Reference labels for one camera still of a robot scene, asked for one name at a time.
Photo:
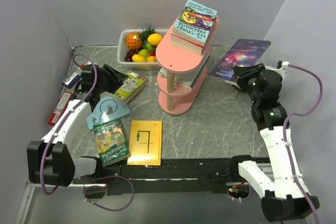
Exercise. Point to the red 13-Storey Treehouse book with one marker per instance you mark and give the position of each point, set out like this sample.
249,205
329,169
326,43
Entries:
178,38

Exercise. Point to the green 104-Storey Treehouse book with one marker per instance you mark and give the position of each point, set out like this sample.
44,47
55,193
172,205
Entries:
111,142

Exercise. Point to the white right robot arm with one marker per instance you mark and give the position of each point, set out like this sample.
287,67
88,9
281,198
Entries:
285,196

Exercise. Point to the purple white toothpaste box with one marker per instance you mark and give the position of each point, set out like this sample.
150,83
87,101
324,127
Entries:
72,79

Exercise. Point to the orange pineapple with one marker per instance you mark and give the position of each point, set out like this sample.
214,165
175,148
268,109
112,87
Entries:
133,40

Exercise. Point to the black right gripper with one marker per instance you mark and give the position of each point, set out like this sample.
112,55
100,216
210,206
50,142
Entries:
242,72

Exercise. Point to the red rectangular box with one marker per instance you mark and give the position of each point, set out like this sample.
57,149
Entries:
60,108

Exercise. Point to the grey Great Gatsby book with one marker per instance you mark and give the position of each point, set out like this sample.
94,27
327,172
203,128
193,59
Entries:
187,78

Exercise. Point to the pink three-tier wooden shelf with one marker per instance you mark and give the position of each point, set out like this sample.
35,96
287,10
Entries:
173,98

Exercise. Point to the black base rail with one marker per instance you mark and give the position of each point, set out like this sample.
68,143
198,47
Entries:
173,175

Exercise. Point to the yellow lemon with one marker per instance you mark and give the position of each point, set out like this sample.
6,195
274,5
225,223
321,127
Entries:
155,39

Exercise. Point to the purple shrink-wrapped Robinson Crusoe book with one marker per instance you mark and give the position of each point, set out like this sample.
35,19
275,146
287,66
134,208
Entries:
243,53

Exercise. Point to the floral Little Women book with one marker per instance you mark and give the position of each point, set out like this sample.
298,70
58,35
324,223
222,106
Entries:
188,46

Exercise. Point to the white plastic fruit basket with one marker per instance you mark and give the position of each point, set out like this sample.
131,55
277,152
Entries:
124,55

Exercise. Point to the yellow mango front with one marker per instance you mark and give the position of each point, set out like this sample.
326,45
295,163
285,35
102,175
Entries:
138,58

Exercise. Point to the yellow file folder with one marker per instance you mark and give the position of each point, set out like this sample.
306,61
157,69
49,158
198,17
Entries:
145,143

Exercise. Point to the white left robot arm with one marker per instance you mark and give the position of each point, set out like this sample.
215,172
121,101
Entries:
49,160

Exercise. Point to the orange fruit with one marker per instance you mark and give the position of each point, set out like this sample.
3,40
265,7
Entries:
151,59

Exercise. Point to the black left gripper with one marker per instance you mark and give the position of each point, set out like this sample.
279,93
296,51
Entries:
116,77

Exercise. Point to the lime green paperback book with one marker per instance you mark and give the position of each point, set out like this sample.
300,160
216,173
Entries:
132,85

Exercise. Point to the light blue cat booklet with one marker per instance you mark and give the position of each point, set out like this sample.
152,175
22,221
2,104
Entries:
106,110

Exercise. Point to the dark red grapes bunch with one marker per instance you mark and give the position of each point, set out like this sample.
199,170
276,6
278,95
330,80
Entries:
129,54

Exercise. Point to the black book on shelf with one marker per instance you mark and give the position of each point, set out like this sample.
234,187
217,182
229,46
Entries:
191,86

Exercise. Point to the blue 143-Storey Treehouse book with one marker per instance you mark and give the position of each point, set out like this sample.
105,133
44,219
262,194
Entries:
195,22

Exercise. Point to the green pear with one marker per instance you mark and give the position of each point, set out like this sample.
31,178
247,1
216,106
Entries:
144,53

